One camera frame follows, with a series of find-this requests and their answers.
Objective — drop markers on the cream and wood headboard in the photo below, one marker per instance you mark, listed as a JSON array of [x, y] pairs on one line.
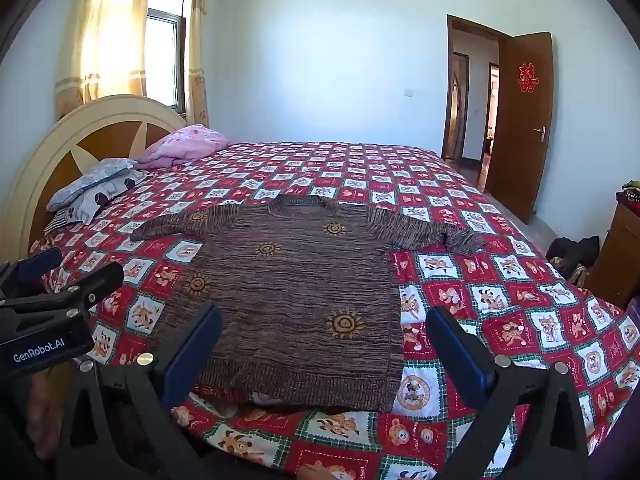
[[30, 185]]

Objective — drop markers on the white pillow with brown print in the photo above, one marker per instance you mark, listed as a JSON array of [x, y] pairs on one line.
[[100, 201]]

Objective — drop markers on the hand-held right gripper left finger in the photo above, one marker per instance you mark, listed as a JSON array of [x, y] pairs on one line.
[[195, 345]]

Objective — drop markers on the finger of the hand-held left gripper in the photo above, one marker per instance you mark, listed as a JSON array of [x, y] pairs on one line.
[[102, 280], [35, 265]]

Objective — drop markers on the brown knitted sweater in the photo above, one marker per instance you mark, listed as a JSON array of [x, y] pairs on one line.
[[300, 285]]

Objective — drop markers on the red paper door decoration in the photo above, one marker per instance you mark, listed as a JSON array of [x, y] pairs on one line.
[[526, 78]]

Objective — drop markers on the bed with red patterned quilt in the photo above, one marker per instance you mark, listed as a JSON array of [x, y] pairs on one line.
[[500, 310]]

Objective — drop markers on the dark clothes pile on floor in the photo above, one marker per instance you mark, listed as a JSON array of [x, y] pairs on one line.
[[575, 255]]

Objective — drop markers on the pink floral quilt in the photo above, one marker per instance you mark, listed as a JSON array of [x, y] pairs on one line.
[[185, 142]]

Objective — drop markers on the blue-grey floral pillow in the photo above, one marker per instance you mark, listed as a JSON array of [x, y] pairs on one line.
[[90, 175]]

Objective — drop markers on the brown door frame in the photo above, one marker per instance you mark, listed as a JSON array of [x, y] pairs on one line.
[[446, 85]]

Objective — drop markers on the narrow yellow curtain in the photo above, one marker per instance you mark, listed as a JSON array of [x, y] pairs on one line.
[[196, 60]]

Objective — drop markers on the window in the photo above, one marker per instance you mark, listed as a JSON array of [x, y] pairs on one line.
[[162, 50]]

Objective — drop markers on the wooden cabinet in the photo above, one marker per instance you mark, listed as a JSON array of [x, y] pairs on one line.
[[620, 260]]

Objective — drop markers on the pile of colourful clothes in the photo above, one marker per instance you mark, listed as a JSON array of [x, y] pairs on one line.
[[631, 190]]

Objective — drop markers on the brown wooden door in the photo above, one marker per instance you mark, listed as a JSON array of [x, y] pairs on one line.
[[520, 135]]

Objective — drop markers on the striped cloth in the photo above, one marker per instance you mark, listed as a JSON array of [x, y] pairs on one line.
[[57, 221]]

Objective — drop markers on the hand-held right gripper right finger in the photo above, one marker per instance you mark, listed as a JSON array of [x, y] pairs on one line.
[[465, 355]]

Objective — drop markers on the wide yellow curtain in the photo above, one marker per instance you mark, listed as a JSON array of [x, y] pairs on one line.
[[100, 35]]

